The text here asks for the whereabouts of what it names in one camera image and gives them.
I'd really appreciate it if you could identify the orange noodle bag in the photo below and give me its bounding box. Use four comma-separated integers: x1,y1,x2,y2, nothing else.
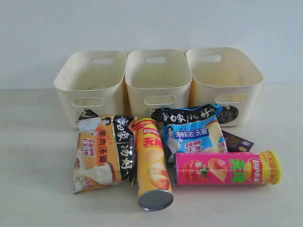
73,115,137,194

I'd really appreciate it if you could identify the cream bin circle mark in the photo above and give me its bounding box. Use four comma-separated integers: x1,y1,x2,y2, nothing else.
186,47,263,127

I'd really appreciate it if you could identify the pink Lay's chip can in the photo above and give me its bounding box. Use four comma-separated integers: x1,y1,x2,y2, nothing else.
175,150,282,185

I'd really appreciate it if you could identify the blue noodle bag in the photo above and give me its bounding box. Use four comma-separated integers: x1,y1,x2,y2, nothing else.
161,104,228,163

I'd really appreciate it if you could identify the cream bin triangle mark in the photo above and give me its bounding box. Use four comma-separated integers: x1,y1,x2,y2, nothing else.
54,50,130,128

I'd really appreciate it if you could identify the yellow Lay's chip can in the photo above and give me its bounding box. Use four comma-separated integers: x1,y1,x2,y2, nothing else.
135,118,173,211

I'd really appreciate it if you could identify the purple carton box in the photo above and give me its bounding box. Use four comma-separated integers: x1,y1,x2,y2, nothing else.
222,130,254,152

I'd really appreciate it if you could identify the cream bin square mark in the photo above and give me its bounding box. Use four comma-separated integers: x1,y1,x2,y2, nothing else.
125,49,192,125

